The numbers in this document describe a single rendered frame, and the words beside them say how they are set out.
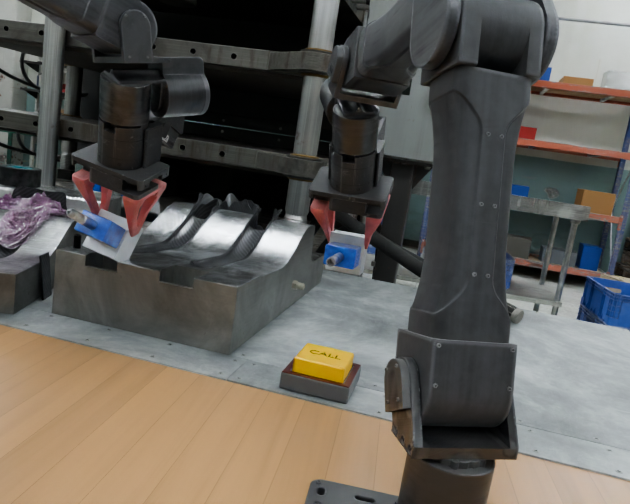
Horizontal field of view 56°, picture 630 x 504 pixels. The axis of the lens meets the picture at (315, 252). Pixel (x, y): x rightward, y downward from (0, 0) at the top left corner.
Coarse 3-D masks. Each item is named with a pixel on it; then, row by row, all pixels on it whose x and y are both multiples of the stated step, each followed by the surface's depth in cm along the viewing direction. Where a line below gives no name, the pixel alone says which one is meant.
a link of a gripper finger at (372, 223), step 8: (336, 200) 77; (344, 200) 76; (336, 208) 78; (344, 208) 77; (352, 208) 77; (360, 208) 76; (368, 208) 78; (376, 208) 78; (368, 216) 77; (376, 216) 76; (368, 224) 78; (376, 224) 78; (368, 232) 80; (368, 240) 81
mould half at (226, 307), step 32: (160, 224) 103; (224, 224) 103; (288, 224) 104; (64, 256) 79; (160, 256) 84; (192, 256) 89; (256, 256) 96; (288, 256) 96; (320, 256) 119; (64, 288) 80; (96, 288) 79; (128, 288) 77; (160, 288) 76; (224, 288) 74; (256, 288) 81; (288, 288) 98; (96, 320) 79; (128, 320) 78; (160, 320) 77; (192, 320) 76; (224, 320) 75; (256, 320) 84; (224, 352) 75
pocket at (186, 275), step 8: (160, 272) 76; (168, 272) 79; (176, 272) 81; (184, 272) 80; (192, 272) 80; (200, 272) 80; (208, 272) 79; (160, 280) 77; (168, 280) 80; (176, 280) 81; (184, 280) 80; (192, 280) 80; (192, 288) 76
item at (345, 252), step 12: (336, 240) 84; (348, 240) 83; (360, 240) 83; (324, 252) 80; (336, 252) 80; (348, 252) 79; (360, 252) 83; (336, 264) 80; (348, 264) 79; (360, 264) 83
